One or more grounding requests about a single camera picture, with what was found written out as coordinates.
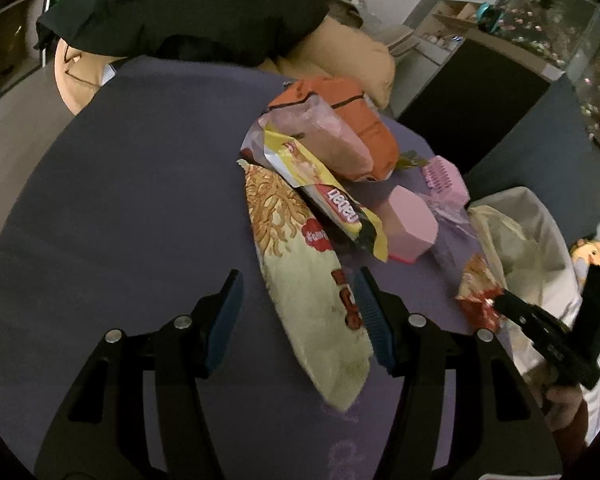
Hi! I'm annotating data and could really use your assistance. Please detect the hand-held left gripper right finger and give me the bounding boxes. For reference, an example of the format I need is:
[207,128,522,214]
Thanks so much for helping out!
[354,266,565,480]

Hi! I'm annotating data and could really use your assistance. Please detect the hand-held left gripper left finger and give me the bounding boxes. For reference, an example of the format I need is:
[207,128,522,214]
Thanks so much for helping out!
[34,269,244,480]

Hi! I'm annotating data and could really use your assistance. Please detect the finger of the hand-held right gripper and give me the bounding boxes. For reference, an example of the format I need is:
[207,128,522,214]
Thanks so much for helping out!
[492,290,545,333]

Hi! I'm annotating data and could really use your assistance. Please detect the red and white small wrapper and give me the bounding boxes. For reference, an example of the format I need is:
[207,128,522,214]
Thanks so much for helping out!
[455,254,506,333]

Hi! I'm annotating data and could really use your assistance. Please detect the white plastic bag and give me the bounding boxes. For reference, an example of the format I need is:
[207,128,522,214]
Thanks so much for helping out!
[467,186,600,441]

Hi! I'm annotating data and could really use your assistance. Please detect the cream noodle snack bag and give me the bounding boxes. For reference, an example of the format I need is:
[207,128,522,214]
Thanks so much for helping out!
[236,158,373,411]

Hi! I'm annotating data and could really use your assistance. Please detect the clear plastic wrapper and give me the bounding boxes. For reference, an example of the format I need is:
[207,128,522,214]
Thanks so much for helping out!
[425,195,481,271]

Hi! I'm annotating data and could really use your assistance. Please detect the yellow snack wrapper red label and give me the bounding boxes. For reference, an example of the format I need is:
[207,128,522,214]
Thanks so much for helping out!
[264,127,388,262]

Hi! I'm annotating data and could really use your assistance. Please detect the orange snack packet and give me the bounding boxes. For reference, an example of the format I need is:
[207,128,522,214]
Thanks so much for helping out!
[267,76,400,182]

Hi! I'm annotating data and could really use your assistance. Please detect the pink and yellow snack packet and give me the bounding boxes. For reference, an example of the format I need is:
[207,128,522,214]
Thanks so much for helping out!
[240,100,376,181]

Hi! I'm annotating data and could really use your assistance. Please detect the person's right hand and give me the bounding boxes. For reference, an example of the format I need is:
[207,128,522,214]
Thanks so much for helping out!
[537,365,588,433]

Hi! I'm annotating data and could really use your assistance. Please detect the blond doll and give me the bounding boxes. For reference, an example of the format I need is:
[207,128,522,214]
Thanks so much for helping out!
[570,240,600,281]

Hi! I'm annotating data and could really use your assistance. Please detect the pink hexagonal box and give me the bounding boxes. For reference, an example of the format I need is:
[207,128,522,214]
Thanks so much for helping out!
[380,185,440,263]

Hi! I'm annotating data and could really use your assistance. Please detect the purple tablecloth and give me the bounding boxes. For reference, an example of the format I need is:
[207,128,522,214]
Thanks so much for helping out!
[0,55,531,480]

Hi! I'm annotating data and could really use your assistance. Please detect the pink ribbed plastic box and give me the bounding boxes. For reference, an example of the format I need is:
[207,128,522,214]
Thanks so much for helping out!
[421,156,471,208]

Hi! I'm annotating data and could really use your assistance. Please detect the olive green small wrapper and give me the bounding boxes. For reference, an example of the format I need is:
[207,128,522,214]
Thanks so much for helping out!
[397,152,431,171]

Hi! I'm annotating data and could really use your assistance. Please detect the black cabinet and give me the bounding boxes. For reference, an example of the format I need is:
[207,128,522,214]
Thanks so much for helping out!
[395,30,553,176]

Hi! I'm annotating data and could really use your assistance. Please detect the beige plush toy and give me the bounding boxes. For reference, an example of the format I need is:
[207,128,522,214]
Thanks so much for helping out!
[54,0,397,116]

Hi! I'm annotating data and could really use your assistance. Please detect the glass fish tank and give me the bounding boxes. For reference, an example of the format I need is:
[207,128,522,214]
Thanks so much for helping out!
[480,0,600,171]

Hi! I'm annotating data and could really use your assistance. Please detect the white shelf unit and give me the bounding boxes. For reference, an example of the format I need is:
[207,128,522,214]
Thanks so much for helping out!
[405,0,481,61]

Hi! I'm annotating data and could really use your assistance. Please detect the black jacket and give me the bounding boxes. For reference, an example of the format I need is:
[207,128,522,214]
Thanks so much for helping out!
[34,0,331,68]

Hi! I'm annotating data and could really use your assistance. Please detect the glass door cabinet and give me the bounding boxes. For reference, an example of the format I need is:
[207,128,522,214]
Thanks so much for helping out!
[0,0,58,96]

